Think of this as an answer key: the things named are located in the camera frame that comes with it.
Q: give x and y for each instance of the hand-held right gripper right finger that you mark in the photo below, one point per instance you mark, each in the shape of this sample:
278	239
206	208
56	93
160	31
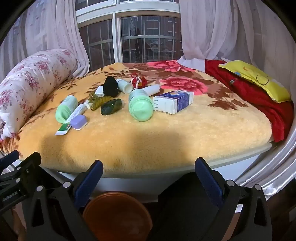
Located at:
208	180

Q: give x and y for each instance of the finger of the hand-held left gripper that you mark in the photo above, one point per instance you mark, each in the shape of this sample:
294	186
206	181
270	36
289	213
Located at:
9	157
27	164

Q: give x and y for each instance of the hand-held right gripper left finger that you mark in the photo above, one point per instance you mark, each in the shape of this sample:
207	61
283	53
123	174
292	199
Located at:
89	183

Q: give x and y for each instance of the orange plastic bin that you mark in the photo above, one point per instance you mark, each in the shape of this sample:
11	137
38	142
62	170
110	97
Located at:
115	217

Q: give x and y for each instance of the green and white small box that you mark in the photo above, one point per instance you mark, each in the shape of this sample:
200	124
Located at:
62	129

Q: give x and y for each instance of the small purple box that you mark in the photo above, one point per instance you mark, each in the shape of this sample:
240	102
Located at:
78	122

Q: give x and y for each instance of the small green bottle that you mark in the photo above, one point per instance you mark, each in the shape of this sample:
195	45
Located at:
66	109

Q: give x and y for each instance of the white and blue box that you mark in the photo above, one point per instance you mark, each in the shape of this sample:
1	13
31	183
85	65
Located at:
171	102

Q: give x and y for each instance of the large green bottle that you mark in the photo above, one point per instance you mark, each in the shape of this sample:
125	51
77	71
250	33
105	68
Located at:
140	109

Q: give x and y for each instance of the white cylindrical tube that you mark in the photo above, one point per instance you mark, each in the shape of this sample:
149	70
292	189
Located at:
153	89

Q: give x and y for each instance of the floral printed yellow blanket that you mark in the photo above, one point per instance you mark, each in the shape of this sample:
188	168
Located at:
161	139

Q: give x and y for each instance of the white tube with blue print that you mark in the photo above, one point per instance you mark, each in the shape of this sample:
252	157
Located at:
77	112

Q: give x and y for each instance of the silver satin cloth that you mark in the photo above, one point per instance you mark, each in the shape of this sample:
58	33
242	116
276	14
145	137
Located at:
277	162

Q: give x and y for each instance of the pink floral bolster pillow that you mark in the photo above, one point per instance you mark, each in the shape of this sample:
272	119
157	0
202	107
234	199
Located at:
30	78

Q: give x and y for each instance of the red cloth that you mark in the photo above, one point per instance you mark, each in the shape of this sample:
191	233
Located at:
254	97

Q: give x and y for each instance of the black cloth pouch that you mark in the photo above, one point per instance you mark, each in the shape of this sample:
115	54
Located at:
111	87

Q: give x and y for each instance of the white capped bottle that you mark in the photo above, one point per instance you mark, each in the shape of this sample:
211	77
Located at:
124	86

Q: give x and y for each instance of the sheer white curtain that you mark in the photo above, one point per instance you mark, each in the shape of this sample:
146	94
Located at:
219	27
50	27

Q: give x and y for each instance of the white framed window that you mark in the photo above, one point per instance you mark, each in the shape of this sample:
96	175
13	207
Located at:
115	11

